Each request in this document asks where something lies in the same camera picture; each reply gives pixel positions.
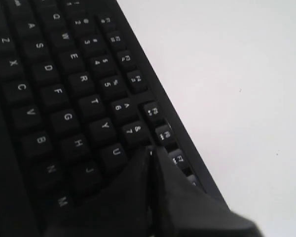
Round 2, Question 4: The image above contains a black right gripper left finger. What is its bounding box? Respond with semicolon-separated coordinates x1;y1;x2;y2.
43;146;152;237

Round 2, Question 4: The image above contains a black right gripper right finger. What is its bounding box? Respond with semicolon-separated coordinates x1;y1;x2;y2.
154;147;261;237

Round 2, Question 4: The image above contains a black acer keyboard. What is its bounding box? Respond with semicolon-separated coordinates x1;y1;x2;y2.
0;0;224;237

